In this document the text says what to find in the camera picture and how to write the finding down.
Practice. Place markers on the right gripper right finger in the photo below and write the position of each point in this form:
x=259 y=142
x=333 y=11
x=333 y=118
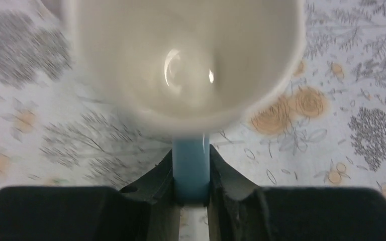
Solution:
x=241 y=210

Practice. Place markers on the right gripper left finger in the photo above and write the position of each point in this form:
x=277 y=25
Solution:
x=143 y=210

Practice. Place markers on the light blue mug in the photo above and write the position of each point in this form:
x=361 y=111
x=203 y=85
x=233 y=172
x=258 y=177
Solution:
x=187 y=68

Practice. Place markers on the floral table cloth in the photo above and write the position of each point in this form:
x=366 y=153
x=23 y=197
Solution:
x=327 y=129

